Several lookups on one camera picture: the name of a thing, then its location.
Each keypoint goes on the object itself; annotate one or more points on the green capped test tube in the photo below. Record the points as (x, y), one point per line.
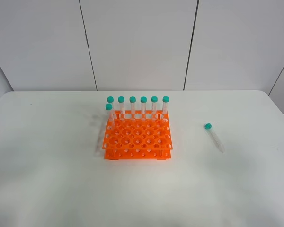
(210, 130)

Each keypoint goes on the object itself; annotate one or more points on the row test tube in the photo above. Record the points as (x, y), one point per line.
(165, 105)
(121, 101)
(143, 101)
(154, 101)
(110, 100)
(132, 104)

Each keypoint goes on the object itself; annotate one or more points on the orange plastic test tube rack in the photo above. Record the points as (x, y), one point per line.
(138, 136)

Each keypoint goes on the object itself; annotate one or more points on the front left racked test tube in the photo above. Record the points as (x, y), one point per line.
(111, 112)

